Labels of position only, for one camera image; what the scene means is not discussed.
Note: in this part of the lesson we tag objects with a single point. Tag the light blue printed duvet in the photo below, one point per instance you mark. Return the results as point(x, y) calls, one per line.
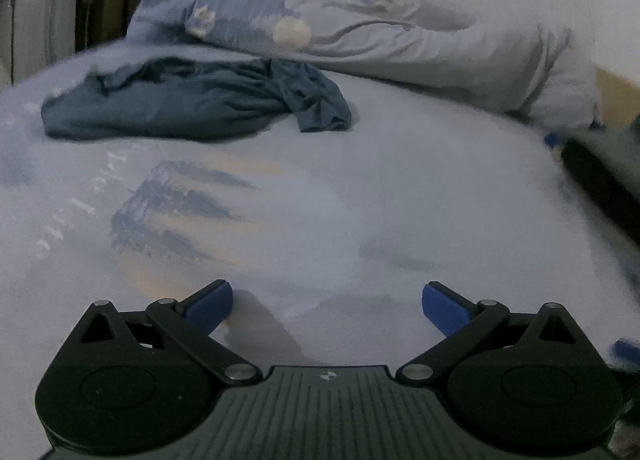
point(400, 40)

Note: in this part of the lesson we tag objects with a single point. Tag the wooden bed frame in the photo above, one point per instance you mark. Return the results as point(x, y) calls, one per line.
point(620, 95)

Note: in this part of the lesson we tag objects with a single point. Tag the white radiator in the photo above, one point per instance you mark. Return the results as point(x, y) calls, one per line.
point(35, 30)

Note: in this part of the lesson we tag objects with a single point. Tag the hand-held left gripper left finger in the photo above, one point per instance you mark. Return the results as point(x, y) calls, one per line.
point(212, 305)

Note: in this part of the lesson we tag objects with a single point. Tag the person's grey-green jacket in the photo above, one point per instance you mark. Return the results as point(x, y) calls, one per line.
point(605, 180)

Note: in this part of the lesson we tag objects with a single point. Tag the light blue printed bed sheet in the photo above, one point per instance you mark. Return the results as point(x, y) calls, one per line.
point(400, 190)

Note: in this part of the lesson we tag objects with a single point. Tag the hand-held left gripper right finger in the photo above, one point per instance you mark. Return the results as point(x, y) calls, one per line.
point(442, 307)

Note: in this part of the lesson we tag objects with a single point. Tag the dark teal garment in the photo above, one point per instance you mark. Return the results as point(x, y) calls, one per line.
point(175, 105)

